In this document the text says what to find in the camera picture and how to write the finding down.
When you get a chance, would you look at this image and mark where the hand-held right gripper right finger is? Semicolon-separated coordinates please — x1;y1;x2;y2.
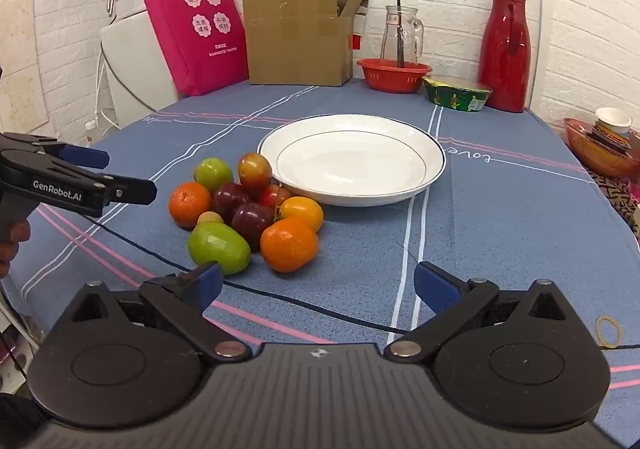
382;261;576;360

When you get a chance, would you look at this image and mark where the yellow rubber band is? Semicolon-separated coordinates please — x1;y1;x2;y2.
595;315;624;349

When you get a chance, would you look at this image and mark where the person's left hand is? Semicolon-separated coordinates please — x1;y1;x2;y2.
0;222;32;281

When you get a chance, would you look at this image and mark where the pink tote bag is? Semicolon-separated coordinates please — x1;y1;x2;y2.
137;0;249;97

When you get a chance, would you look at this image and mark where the yellow orange citrus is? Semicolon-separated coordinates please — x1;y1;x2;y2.
277;196;325;234

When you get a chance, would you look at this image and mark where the red plastic basket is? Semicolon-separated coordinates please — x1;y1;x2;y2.
356;58;433;94

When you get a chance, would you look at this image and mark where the white cup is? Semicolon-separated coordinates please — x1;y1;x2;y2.
595;107;633;137

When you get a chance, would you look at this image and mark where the black straw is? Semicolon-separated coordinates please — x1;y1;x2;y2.
396;0;405;67

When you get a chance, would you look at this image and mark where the black cable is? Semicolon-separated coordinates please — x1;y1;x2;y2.
85;216;416;336

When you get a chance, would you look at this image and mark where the beige marble board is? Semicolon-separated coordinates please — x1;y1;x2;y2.
0;0;51;136

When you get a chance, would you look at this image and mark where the large orange tangerine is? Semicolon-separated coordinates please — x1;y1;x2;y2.
259;217;320;274

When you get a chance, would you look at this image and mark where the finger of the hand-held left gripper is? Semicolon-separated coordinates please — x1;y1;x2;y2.
60;167;158;206
31;139;110;170

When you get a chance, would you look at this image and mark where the red thermos jug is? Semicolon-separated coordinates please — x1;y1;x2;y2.
477;0;532;114

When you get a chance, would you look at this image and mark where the blue striped tablecloth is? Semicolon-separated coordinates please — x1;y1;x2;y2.
0;79;640;449

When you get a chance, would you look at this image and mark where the green paper bowl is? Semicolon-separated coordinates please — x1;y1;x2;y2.
421;75;493;113

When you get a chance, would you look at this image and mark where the large dark red plum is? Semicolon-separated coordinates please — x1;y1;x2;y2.
231;202;276;252

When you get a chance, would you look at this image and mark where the red green apple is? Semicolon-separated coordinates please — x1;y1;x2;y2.
237;152;273;192

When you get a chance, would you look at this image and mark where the small dark red plum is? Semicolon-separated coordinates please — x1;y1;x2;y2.
212;182;252;225

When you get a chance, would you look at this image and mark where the glass jug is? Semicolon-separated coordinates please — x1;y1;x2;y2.
380;5;425;67

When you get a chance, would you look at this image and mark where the white cable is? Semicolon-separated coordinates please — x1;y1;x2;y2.
92;41;123;130

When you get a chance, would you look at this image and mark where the small green round fruit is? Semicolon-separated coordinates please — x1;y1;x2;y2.
194;157;234;193

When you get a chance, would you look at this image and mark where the small red apple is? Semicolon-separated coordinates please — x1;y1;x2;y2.
258;184;295;212

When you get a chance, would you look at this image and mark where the orange glass dish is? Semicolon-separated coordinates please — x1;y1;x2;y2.
563;116;640;178

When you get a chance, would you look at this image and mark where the cardboard box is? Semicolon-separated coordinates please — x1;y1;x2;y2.
241;0;366;87

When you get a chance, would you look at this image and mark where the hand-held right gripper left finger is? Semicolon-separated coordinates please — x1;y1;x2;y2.
70;261;253;364

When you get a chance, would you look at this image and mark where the small orange tangerine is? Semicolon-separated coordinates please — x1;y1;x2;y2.
168;182;213;229

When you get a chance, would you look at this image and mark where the white plate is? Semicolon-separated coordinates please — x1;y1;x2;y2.
257;114;447;208

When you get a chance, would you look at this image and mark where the large green fruit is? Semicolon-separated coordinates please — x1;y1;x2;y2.
187;222;252;276

